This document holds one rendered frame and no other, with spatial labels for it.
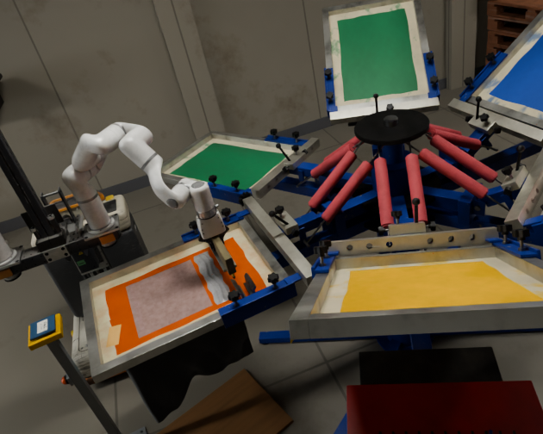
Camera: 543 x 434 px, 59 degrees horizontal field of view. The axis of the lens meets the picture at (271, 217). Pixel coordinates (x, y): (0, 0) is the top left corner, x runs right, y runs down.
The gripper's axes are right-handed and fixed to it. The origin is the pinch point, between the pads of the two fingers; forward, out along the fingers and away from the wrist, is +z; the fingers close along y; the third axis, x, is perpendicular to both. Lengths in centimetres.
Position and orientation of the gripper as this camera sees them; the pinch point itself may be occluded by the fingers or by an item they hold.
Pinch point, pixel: (216, 244)
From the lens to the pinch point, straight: 196.6
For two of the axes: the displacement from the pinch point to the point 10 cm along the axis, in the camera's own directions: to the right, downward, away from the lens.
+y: -9.0, 3.7, -2.3
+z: 1.9, 8.1, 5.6
